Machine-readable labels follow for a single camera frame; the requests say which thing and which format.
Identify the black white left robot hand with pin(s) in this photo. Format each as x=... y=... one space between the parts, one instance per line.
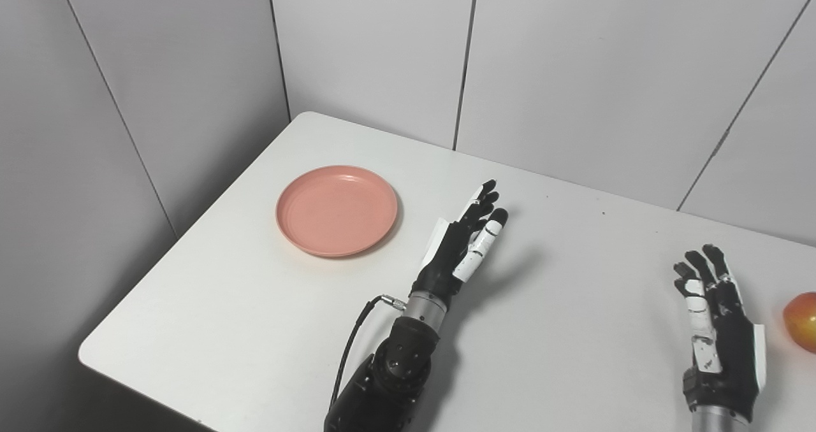
x=443 y=260

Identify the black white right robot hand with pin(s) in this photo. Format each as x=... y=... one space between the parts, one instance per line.
x=733 y=349

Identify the red yellow apple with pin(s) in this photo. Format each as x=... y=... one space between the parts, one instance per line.
x=803 y=324

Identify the pink round plate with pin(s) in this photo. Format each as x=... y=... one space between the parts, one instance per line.
x=336 y=210

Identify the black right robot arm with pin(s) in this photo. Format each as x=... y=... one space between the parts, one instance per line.
x=717 y=420

